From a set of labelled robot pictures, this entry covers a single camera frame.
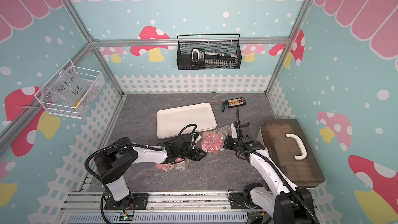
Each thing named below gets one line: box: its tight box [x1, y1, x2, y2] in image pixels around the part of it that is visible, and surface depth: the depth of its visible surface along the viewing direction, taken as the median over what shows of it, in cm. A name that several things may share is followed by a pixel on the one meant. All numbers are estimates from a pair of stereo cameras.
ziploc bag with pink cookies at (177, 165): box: [155, 158, 187, 173], surface depth 85 cm
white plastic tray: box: [155, 102, 218, 139], surface depth 109 cm
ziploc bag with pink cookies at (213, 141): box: [200, 125, 233, 154], surface depth 91 cm
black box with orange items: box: [224, 96, 247, 109], surface depth 115 cm
